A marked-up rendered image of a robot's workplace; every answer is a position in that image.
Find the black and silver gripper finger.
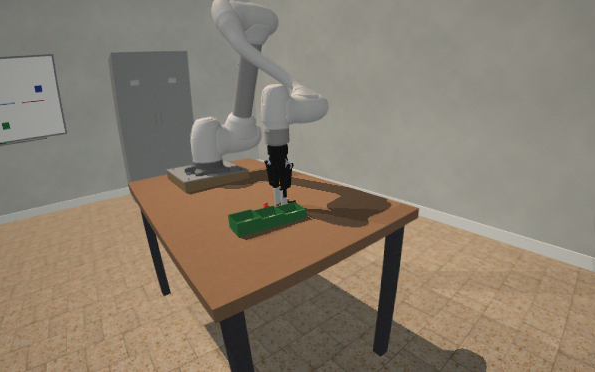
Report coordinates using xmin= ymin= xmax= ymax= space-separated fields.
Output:
xmin=276 ymin=161 xmax=294 ymax=205
xmin=264 ymin=159 xmax=281 ymax=204

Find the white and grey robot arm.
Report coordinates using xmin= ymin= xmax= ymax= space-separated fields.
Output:
xmin=184 ymin=0 xmax=329 ymax=176

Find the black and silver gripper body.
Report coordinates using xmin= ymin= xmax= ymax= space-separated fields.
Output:
xmin=267 ymin=144 xmax=288 ymax=169

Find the green three-compartment bin rack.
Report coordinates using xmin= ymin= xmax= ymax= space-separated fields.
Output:
xmin=228 ymin=202 xmax=307 ymax=237

